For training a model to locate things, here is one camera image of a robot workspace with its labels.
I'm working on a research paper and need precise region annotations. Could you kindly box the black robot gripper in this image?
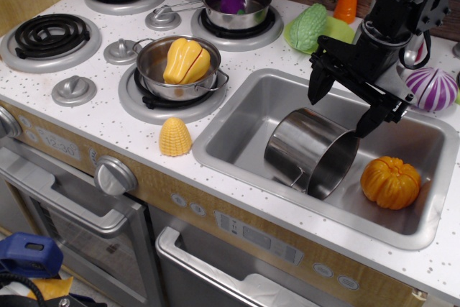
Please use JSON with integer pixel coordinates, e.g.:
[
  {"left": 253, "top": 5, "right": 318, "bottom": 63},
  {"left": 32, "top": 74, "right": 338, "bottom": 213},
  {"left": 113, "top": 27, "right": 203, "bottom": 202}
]
[{"left": 308, "top": 19, "right": 413, "bottom": 138}]

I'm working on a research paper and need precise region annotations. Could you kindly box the steel pot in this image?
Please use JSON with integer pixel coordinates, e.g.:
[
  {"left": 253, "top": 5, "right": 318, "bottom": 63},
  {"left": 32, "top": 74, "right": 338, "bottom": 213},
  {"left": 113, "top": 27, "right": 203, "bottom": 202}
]
[{"left": 264, "top": 108, "right": 360, "bottom": 200}]

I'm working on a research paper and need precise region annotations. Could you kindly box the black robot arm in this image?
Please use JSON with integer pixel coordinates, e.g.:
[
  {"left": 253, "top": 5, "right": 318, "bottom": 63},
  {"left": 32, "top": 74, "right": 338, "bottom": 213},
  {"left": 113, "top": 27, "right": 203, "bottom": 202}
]
[{"left": 308, "top": 0, "right": 450, "bottom": 138}]

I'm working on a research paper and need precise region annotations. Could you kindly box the steel sink basin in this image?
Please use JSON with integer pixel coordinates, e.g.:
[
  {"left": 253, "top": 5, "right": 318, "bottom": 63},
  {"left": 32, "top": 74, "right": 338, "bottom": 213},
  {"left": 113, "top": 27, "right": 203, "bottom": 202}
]
[{"left": 193, "top": 69, "right": 459, "bottom": 250}]

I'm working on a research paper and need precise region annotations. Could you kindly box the green toy bitter melon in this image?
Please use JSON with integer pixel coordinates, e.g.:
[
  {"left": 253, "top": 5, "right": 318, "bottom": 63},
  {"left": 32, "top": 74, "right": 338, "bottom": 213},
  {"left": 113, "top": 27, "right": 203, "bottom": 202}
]
[{"left": 289, "top": 4, "right": 328, "bottom": 51}]

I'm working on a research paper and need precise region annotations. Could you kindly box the purple toy onion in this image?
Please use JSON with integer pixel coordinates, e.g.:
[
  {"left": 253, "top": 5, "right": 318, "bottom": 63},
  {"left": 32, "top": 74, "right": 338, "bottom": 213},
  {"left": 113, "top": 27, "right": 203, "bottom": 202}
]
[{"left": 404, "top": 68, "right": 459, "bottom": 111}]

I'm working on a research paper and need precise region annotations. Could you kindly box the orange toy carrot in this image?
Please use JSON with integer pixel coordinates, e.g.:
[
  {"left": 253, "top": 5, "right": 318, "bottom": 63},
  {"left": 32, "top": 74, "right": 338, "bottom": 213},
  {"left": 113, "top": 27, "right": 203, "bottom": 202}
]
[{"left": 333, "top": 0, "right": 357, "bottom": 24}]

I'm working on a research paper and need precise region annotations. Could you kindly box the orange toy pumpkin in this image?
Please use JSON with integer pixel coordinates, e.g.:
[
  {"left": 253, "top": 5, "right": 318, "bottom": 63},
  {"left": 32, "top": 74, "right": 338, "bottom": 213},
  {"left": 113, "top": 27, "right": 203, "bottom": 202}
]
[{"left": 360, "top": 156, "right": 422, "bottom": 210}]

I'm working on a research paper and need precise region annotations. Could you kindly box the purple toy eggplant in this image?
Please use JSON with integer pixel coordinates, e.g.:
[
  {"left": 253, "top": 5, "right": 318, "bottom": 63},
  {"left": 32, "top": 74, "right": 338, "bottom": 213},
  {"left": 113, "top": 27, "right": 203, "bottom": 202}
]
[{"left": 219, "top": 0, "right": 246, "bottom": 14}]

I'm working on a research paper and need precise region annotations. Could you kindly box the yellow toy bell pepper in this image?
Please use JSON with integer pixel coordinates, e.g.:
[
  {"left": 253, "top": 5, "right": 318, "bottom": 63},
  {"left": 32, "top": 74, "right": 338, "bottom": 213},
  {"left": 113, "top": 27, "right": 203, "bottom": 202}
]
[{"left": 163, "top": 37, "right": 211, "bottom": 85}]

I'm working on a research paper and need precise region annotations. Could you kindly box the yellow toy corn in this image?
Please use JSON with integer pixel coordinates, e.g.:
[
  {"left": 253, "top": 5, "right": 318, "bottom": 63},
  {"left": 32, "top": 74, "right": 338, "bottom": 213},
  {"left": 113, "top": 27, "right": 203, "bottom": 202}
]
[{"left": 159, "top": 117, "right": 193, "bottom": 157}]

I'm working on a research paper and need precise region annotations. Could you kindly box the grey stove knob centre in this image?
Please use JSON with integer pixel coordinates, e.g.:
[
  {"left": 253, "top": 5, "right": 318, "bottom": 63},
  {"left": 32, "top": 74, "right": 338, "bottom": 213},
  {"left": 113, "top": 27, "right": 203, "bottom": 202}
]
[{"left": 144, "top": 6, "right": 182, "bottom": 31}]

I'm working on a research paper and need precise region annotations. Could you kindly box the grey stove knob middle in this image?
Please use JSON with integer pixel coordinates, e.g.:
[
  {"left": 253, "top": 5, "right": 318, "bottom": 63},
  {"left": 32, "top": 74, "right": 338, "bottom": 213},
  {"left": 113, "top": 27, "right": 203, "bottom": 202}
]
[{"left": 103, "top": 39, "right": 137, "bottom": 65}]

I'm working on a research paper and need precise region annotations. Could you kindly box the silver oven dial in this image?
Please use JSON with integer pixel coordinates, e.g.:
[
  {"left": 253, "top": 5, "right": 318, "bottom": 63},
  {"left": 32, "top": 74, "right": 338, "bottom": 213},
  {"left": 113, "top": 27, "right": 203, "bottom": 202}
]
[
  {"left": 0, "top": 106, "right": 22, "bottom": 138},
  {"left": 94, "top": 155, "right": 138, "bottom": 196}
]

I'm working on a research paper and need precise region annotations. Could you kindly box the grey stove knob front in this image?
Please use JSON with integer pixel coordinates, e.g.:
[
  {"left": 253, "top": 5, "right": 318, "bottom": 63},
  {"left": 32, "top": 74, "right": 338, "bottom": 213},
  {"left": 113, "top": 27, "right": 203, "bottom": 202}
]
[{"left": 51, "top": 75, "right": 97, "bottom": 107}]

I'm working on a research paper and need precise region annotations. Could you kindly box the black coil burner left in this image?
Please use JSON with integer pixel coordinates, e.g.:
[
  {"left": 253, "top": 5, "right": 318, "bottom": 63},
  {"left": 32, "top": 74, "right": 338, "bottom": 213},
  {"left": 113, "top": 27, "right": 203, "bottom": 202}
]
[{"left": 14, "top": 14, "right": 91, "bottom": 59}]

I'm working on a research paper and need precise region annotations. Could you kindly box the silver oven dial left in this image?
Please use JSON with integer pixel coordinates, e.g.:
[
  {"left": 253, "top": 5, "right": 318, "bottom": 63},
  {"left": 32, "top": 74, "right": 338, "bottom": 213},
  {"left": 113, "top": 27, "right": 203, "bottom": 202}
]
[{"left": 0, "top": 106, "right": 22, "bottom": 138}]

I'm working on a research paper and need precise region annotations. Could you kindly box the blue clamp tool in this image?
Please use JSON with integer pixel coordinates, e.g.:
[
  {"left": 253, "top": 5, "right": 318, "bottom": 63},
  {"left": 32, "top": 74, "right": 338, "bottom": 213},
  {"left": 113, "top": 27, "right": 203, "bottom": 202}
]
[{"left": 1, "top": 232, "right": 63, "bottom": 278}]

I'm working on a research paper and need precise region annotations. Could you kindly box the steel saucepan with handle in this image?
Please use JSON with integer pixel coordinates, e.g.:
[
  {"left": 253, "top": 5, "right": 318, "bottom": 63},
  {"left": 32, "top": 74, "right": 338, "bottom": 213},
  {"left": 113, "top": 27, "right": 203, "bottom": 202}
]
[{"left": 153, "top": 0, "right": 272, "bottom": 30}]

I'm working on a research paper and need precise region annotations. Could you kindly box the steel two-handled pan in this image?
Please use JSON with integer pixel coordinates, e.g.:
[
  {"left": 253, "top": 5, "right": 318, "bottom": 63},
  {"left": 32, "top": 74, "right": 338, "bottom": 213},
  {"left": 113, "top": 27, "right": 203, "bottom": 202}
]
[{"left": 133, "top": 35, "right": 229, "bottom": 101}]

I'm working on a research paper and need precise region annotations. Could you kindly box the dishwasher door with handle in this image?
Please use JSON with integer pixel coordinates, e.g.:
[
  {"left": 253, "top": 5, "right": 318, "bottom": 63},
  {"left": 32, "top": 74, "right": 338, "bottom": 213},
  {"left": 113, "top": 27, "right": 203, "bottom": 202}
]
[{"left": 155, "top": 226, "right": 345, "bottom": 307}]

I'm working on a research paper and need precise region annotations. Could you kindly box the oven door with handle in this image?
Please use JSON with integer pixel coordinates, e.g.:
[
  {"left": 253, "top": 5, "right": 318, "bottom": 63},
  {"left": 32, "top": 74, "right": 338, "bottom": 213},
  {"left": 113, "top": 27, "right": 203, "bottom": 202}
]
[{"left": 1, "top": 138, "right": 164, "bottom": 306}]

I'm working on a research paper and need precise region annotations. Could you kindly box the black cable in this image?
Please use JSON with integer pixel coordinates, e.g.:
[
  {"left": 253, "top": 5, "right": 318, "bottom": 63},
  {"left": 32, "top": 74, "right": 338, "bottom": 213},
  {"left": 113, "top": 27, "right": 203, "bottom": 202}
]
[{"left": 0, "top": 272, "right": 47, "bottom": 307}]

